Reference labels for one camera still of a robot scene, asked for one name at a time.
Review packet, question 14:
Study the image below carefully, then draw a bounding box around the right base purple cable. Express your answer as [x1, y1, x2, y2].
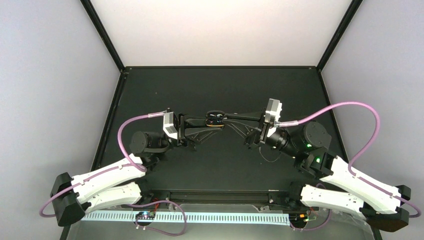
[288, 182, 333, 232]

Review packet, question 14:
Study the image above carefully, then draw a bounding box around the black earbuds charging case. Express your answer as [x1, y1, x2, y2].
[205, 110, 225, 128]

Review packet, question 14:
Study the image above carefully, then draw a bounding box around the white perforated cable duct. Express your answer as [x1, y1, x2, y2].
[81, 210, 290, 226]

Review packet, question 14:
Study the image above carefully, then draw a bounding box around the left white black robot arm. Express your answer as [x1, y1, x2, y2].
[48, 110, 226, 227]

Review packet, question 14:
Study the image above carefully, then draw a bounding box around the black aluminium mounting rail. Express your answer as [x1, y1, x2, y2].
[75, 188, 319, 212]

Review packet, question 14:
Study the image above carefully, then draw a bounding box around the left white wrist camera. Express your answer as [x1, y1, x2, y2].
[162, 111, 179, 140]

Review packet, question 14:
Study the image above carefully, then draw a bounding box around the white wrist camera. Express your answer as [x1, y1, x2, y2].
[162, 111, 179, 140]
[264, 98, 282, 138]

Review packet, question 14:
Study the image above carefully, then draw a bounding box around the black enclosure frame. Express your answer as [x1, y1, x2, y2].
[59, 0, 384, 240]

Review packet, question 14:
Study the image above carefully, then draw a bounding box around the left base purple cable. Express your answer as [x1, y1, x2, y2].
[129, 200, 188, 237]

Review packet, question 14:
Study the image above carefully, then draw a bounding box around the right green circuit board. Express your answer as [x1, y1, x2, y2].
[289, 214, 317, 223]

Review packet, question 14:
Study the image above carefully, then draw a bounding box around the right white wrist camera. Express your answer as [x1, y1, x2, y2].
[264, 98, 282, 138]

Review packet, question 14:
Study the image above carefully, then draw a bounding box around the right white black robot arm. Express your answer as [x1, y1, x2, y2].
[222, 111, 411, 233]

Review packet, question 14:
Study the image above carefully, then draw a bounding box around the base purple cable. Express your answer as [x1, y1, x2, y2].
[288, 182, 333, 232]
[129, 200, 188, 237]

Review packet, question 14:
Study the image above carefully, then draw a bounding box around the green circuit board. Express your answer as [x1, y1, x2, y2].
[289, 214, 317, 223]
[135, 211, 156, 221]

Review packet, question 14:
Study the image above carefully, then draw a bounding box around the left green circuit board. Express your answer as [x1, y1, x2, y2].
[135, 211, 156, 221]

